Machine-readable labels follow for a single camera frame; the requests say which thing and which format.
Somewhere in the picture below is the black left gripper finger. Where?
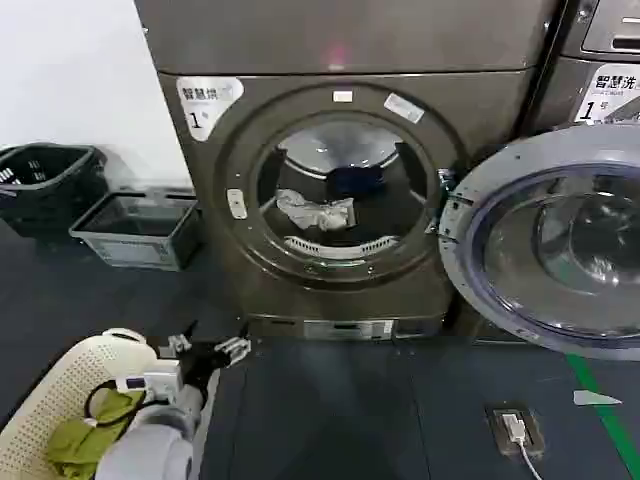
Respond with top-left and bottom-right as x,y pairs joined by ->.
168,319 -> 199,358
214,320 -> 252,369

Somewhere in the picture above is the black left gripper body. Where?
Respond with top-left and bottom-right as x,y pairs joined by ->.
177,339 -> 224,389

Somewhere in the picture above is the grey plastic crate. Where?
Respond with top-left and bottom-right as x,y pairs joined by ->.
68,191 -> 202,272

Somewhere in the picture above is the white perforated laundry basket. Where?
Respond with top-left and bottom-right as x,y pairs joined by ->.
0,327 -> 221,480

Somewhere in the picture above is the green cloth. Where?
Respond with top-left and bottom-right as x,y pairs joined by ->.
46,387 -> 147,479

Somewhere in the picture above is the white crumpled cloth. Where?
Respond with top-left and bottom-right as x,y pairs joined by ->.
275,188 -> 357,233

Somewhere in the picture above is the black plastic laundry basket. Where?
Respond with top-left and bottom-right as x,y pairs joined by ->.
0,143 -> 109,237

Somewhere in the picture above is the dark blue cloth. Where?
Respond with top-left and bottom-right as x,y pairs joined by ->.
327,164 -> 389,195

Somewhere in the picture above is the metal floor socket plate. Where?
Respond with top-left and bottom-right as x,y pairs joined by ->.
484,401 -> 547,459

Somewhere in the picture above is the round glass dryer door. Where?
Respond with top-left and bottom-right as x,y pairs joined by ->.
436,121 -> 640,362

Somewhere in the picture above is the white plug adapter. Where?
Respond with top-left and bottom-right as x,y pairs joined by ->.
501,413 -> 527,442

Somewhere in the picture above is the grey dryer with open drum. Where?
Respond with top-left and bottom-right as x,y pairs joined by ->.
133,0 -> 569,342

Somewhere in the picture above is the white paper scrap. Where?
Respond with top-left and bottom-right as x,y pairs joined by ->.
573,389 -> 624,408

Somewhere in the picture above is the grey machine with number sticker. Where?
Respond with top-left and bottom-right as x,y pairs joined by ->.
452,0 -> 640,349

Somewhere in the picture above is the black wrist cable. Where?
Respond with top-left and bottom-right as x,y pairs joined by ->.
83,383 -> 147,429

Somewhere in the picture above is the white power cable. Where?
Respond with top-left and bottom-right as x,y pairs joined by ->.
514,435 -> 552,480

